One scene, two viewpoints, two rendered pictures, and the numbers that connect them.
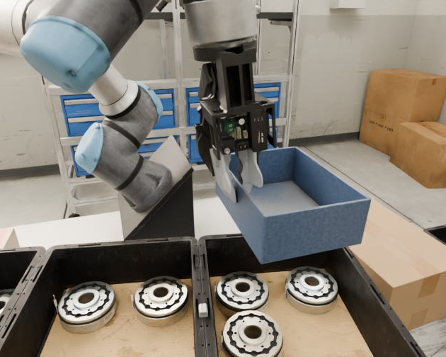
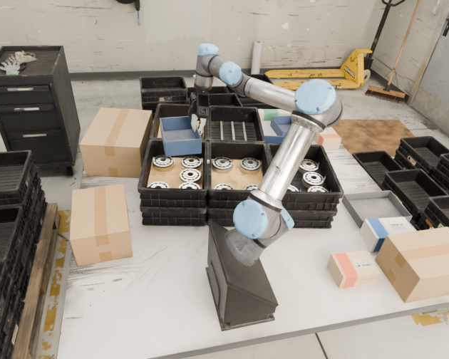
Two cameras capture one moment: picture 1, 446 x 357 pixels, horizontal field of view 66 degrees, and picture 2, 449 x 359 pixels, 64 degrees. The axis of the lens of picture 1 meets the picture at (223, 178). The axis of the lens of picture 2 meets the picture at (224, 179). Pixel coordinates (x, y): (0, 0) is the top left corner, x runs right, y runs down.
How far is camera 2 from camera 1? 1.86 m
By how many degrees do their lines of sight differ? 116
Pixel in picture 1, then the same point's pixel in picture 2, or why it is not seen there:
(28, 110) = not seen: outside the picture
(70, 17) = not seen: hidden behind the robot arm
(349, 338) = (153, 178)
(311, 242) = (178, 126)
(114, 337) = (240, 186)
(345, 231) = (167, 126)
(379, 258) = (115, 196)
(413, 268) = (105, 189)
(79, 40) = not seen: hidden behind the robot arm
